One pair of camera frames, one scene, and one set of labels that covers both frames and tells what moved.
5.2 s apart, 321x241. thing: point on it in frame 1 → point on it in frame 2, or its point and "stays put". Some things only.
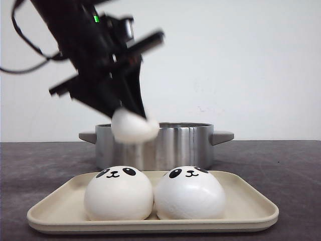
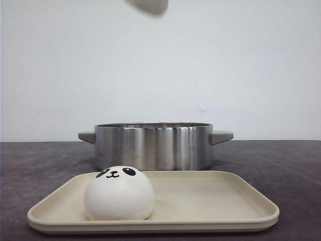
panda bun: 119,193 stays put
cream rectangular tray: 63,210 stays put
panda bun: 189,193 → 153,8
